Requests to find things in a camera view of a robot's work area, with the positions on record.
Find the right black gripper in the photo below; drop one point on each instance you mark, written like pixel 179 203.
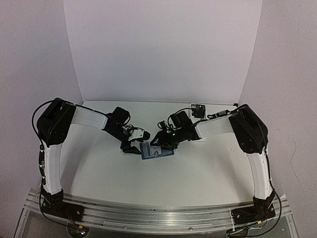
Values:
pixel 164 139

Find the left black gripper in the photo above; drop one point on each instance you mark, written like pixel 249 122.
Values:
pixel 127 148

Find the silver credit card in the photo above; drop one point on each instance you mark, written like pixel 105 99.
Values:
pixel 154 152
pixel 145 148

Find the blue card holder wallet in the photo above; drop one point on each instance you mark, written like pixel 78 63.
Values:
pixel 165 153

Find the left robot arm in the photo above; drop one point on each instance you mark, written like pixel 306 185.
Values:
pixel 52 129

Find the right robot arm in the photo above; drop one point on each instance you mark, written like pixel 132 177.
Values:
pixel 250 132

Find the black credit card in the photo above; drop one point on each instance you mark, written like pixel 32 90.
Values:
pixel 198 111

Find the white plastic tray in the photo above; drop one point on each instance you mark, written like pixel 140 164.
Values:
pixel 195 120

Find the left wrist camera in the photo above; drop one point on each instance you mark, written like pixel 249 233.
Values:
pixel 139 134

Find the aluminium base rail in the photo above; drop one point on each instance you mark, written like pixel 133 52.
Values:
pixel 154 220

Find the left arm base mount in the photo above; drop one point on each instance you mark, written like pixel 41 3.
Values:
pixel 55 206

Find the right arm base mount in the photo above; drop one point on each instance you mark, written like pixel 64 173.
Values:
pixel 262 209

